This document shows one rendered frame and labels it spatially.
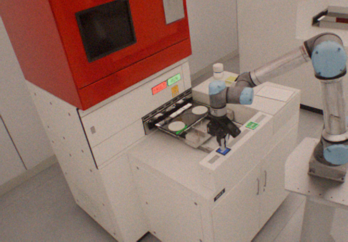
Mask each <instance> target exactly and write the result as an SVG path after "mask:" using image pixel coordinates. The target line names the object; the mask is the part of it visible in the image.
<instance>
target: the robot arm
mask: <svg viewBox="0 0 348 242"><path fill-rule="evenodd" d="M309 61H310V62H311V63H312V65H313V68H314V75H315V78H316V79H317V80H319V82H320V91H321V99H322V108H323V114H324V125H323V129H322V133H321V138H320V141H319V143H318V144H317V145H316V147H315V149H314V152H313V156H314V158H315V159H316V160H317V161H318V162H320V163H322V164H324V165H327V166H340V165H342V164H346V163H347V162H348V117H347V116H346V106H345V94H344V81H343V77H344V76H345V75H346V74H347V71H346V61H347V57H346V52H345V50H344V45H343V41H342V39H341V37H340V36H339V35H337V34H336V33H332V32H325V33H321V34H319V35H316V36H313V37H311V38H310V39H308V40H307V41H305V42H303V44H302V46H300V47H298V48H296V49H294V50H292V51H290V52H288V53H286V54H284V55H282V56H280V57H278V58H276V59H274V60H272V61H270V62H267V63H265V64H264V65H262V66H260V67H258V68H256V69H254V70H252V71H250V72H248V71H245V72H242V73H241V74H240V75H239V77H238V79H237V82H236V84H235V87H227V86H226V85H225V82H223V81H220V80H215V81H213V82H210V83H209V86H208V88H209V92H208V94H209V103H210V111H209V112H208V115H210V122H209V123H208V124H207V133H208V134H210V135H212V136H217V137H216V140H213V142H214V144H216V145H218V146H219V147H220V150H222V151H224V150H225V149H226V147H227V144H228V141H229V135H231V136H232V137H233V138H236V137H237V136H238V135H239V134H240V133H241V130H240V129H239V128H238V127H237V126H236V125H235V124H234V123H233V122H232V120H230V119H229V118H228V117H227V114H226V113H227V105H226V104H239V105H243V106H244V105H251V104H252V103H253V99H254V89H252V88H255V87H257V86H259V85H261V84H262V83H264V82H267V81H269V80H271V79H273V78H276V77H278V76H280V75H282V74H285V73H287V72H289V71H290V70H292V69H294V68H296V67H299V66H301V65H303V64H305V63H307V62H309ZM208 128H209V131H208Z"/></svg>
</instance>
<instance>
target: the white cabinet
mask: <svg viewBox="0 0 348 242"><path fill-rule="evenodd" d="M299 112H300V111H299V110H298V111H297V112H296V113H295V114H294V115H293V116H292V117H291V118H290V119H289V120H288V121H287V122H286V123H285V124H284V125H283V126H282V127H281V128H280V129H279V130H278V131H277V132H276V133H275V134H274V135H273V137H272V138H271V139H270V140H269V141H268V142H267V143H266V144H265V145H264V146H263V147H262V148H261V149H260V150H259V151H258V152H257V153H256V154H254V155H253V156H252V157H251V158H250V159H249V161H248V162H247V163H246V164H244V165H243V166H242V167H241V168H240V169H239V171H238V172H236V173H235V174H234V175H233V176H232V177H231V178H230V179H229V180H228V181H227V182H226V183H225V184H224V185H223V186H222V187H221V188H220V189H219V190H218V191H216V192H215V193H214V194H213V195H212V196H211V197H210V198H209V199H208V200H206V199H205V198H203V197H202V196H200V195H198V194H196V193H194V192H193V191H191V190H189V189H187V188H185V187H184V186H183V185H181V184H179V183H177V182H175V181H174V180H172V179H170V178H168V177H166V176H165V175H164V174H162V173H161V172H159V171H157V170H155V169H153V168H152V167H149V165H147V164H145V163H143V162H141V161H140V160H138V159H136V158H134V156H131V155H130V154H128V159H129V163H130V167H131V170H132V172H133V176H134V180H135V184H136V189H137V191H138V195H139V198H140V201H141V206H142V209H143V212H144V216H145V221H146V223H147V227H148V230H149V232H151V233H152V234H153V235H154V236H156V237H157V238H159V240H161V241H162V242H250V241H251V240H252V239H253V237H254V236H255V235H256V234H257V233H258V232H259V231H260V229H261V228H262V227H263V226H264V224H265V223H266V222H267V221H268V220H269V218H270V217H271V215H272V214H273V213H274V212H275V210H276V209H277V208H278V207H279V206H280V204H281V203H282V202H283V201H284V199H285V198H286V196H288V195H289V193H290V192H289V191H286V190H285V172H284V165H285V162H286V159H288V156H289V155H290V154H291V153H292V152H293V151H294V149H296V139H297V127H298V119H299Z"/></svg>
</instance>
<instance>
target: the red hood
mask: <svg viewBox="0 0 348 242"><path fill-rule="evenodd" d="M0 16H1V19H2V21H3V23H4V27H5V30H6V32H7V34H8V37H9V40H10V42H11V44H12V47H13V50H14V52H15V55H16V57H17V61H18V63H19V65H20V68H21V70H22V72H23V75H24V78H25V80H27V81H29V82H31V83H33V84H35V85H37V86H39V87H40V88H42V89H44V90H46V91H47V92H49V93H50V94H52V95H54V96H56V97H59V98H60V99H62V100H64V101H66V102H68V103H69V104H71V105H73V106H75V107H77V108H78V109H81V110H83V111H85V110H87V109H89V108H91V107H93V106H95V105H97V104H98V103H100V102H102V101H104V100H106V99H108V98H110V97H112V96H114V95H115V94H117V93H119V92H121V91H123V90H124V89H127V88H129V87H131V86H132V85H134V84H136V83H138V82H140V81H142V80H144V79H146V78H147V77H149V76H151V75H153V74H155V73H157V72H159V71H162V70H163V69H165V68H166V67H168V66H171V65H173V64H175V63H177V62H179V61H180V60H182V59H184V58H186V57H188V56H190V55H192V49H191V39H190V29H189V19H188V13H187V4H186V0H0Z"/></svg>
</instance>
